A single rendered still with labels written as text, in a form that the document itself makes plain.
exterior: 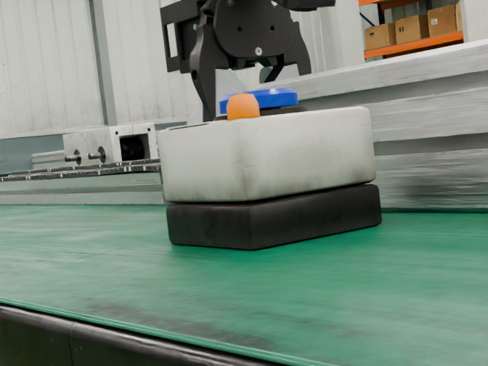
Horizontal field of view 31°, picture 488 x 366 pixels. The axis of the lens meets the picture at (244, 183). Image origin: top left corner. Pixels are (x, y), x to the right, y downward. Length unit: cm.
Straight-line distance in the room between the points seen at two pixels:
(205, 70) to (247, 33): 5
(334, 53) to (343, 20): 39
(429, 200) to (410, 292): 21
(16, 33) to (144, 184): 1175
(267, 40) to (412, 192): 24
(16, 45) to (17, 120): 102
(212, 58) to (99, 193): 29
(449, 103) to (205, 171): 13
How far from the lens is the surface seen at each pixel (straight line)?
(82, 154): 170
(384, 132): 50
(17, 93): 1242
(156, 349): 26
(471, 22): 417
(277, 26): 69
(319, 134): 42
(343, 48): 872
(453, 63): 46
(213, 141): 42
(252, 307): 27
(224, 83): 66
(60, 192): 101
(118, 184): 86
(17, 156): 1234
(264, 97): 43
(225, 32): 66
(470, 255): 33
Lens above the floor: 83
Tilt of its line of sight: 3 degrees down
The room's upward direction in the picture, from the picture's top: 7 degrees counter-clockwise
